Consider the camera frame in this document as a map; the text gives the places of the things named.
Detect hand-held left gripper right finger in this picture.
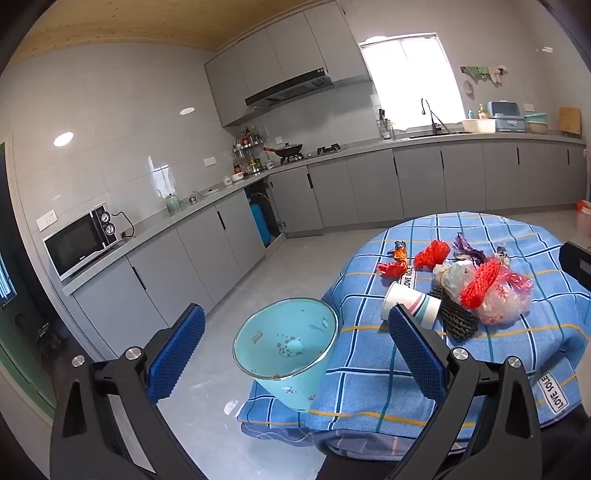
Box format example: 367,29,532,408
387,305,542,480

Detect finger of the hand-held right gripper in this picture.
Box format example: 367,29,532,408
560,241,591,292

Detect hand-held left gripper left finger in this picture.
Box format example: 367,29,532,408
50,303,206,480

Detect striped white paper cup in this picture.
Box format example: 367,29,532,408
380,281,444,330

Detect black foam net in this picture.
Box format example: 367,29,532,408
427,285,481,343

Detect clear bag with red print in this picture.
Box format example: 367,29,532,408
475,265,535,325

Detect red wrapper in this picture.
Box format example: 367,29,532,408
376,260,411,278

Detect large red foam net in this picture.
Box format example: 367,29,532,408
458,258,502,310

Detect red plastic bag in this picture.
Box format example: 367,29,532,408
413,240,451,269

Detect light blue metal bin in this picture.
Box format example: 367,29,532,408
232,298,340,413

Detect purple wrapper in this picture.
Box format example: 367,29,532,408
451,232,486,264

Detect blue plaid tablecloth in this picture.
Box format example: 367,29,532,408
238,211,591,457

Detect black wheeled cart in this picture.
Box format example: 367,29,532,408
36,320,63,365

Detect wooden cutting board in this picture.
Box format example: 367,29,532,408
558,107,583,137

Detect stacked green bowls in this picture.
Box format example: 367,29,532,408
524,113,550,136

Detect black and white microwave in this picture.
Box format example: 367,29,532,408
43,206,116,281

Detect blue tank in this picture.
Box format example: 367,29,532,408
249,196,271,245

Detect light blue storage box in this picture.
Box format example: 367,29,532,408
486,100,527,134

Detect grey kitchen counter cabinets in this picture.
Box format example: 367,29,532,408
62,134,587,356

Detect barred window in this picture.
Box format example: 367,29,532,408
0,251,19,308

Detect black kitchen faucet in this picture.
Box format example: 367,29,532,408
420,98,451,136

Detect gas stove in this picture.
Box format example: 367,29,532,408
279,144,348,164

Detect metal spice rack with bottles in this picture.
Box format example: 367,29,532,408
232,127,275,175

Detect utensil holder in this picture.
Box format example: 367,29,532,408
376,108,394,140

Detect black wok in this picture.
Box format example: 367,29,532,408
263,143,304,160

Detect bright kitchen window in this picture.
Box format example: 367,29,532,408
360,32,465,132

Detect black range hood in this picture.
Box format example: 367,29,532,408
245,68,334,110

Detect green door frame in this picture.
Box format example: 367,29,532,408
0,141,58,414

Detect wall rack with cloths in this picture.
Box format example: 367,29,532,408
459,64,509,86

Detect grey wall cabinets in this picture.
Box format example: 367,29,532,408
204,0,374,128

